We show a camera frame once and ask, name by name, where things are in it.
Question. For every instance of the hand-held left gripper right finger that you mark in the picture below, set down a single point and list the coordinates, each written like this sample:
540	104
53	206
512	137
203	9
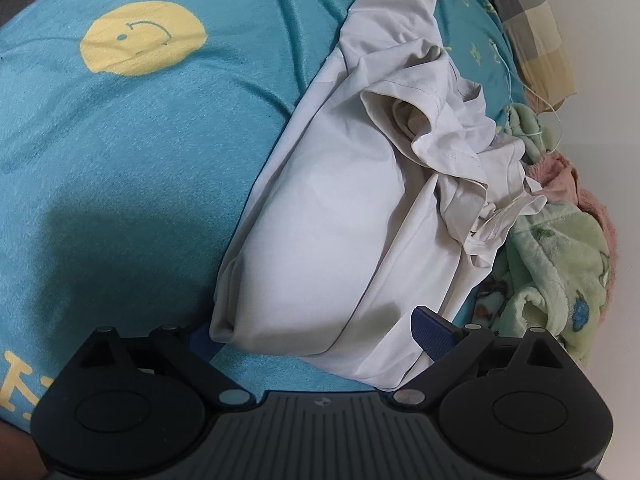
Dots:
431	335

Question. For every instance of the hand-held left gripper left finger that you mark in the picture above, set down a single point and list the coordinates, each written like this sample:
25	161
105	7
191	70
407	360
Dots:
201	341

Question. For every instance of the white t-shirt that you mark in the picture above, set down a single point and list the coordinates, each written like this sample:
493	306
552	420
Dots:
330	220

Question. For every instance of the green fleece printed blanket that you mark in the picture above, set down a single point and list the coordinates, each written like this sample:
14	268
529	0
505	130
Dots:
550	260

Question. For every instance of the teal printed bed sheet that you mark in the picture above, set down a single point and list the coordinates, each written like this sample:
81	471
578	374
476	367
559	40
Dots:
125	135

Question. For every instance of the checkered pillow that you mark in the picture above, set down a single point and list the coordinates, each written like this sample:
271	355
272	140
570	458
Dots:
530	25

